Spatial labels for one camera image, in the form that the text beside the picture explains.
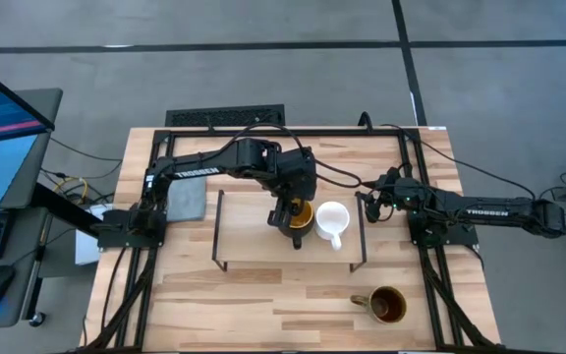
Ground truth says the grey folded cloth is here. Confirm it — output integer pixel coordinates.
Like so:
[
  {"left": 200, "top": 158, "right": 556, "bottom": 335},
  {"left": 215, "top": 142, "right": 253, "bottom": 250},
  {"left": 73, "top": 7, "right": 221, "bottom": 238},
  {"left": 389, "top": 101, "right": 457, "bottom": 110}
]
[{"left": 166, "top": 176, "right": 208, "bottom": 223}]

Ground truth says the white paper sheet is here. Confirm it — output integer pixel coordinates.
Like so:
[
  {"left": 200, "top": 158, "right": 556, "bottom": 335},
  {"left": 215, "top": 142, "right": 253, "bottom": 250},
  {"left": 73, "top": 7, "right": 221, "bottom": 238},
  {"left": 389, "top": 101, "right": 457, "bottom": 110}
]
[{"left": 75, "top": 204, "right": 113, "bottom": 266}]

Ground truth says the yellow cable loop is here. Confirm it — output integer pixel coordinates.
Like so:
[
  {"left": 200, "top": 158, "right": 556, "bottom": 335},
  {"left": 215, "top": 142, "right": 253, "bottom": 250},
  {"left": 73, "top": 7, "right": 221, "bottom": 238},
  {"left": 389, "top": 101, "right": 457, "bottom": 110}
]
[{"left": 52, "top": 175, "right": 90, "bottom": 204}]

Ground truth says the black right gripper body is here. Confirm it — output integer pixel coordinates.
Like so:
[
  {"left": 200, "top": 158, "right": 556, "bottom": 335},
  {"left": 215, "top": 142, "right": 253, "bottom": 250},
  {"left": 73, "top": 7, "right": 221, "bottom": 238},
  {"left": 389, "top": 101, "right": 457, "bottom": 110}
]
[{"left": 378, "top": 179, "right": 420, "bottom": 217}]

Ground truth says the white mug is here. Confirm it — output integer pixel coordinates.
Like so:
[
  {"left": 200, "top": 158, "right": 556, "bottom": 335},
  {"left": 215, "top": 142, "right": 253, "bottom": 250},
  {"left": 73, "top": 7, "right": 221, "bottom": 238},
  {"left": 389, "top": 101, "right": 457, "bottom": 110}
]
[{"left": 314, "top": 200, "right": 351, "bottom": 252}]

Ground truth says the grey computer desk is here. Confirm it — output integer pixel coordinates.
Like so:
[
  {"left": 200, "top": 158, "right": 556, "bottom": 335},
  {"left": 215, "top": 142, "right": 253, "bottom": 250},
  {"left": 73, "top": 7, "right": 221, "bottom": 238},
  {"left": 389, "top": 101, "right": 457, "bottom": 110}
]
[{"left": 0, "top": 88, "right": 64, "bottom": 330}]

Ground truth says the black cable bundle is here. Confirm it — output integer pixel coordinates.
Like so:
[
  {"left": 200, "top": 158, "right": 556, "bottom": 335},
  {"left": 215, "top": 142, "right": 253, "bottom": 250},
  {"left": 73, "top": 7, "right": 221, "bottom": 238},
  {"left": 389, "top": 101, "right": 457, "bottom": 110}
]
[
  {"left": 418, "top": 245, "right": 498, "bottom": 350},
  {"left": 84, "top": 245, "right": 159, "bottom": 351}
]

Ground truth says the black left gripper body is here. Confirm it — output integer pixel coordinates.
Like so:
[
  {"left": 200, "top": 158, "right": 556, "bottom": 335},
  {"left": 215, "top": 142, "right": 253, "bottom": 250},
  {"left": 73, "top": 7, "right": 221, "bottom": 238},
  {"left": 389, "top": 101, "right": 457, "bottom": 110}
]
[{"left": 268, "top": 189, "right": 316, "bottom": 217}]

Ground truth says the green-brown ceramic mug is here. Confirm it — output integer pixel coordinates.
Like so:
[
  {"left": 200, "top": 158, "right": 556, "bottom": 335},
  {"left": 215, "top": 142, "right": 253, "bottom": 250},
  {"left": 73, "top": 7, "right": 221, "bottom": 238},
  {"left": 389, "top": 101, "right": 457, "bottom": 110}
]
[{"left": 350, "top": 285, "right": 408, "bottom": 325}]

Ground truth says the black mug yellow inside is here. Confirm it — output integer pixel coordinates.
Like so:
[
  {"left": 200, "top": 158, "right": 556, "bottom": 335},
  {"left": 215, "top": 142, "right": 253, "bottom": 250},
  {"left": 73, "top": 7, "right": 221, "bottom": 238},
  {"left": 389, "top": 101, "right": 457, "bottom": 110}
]
[{"left": 277, "top": 199, "right": 316, "bottom": 251}]

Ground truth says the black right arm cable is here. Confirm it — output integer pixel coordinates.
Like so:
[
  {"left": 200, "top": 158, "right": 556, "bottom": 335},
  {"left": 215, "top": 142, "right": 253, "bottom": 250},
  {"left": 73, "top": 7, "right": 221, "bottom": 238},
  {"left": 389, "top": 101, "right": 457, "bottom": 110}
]
[{"left": 379, "top": 122, "right": 538, "bottom": 201}]

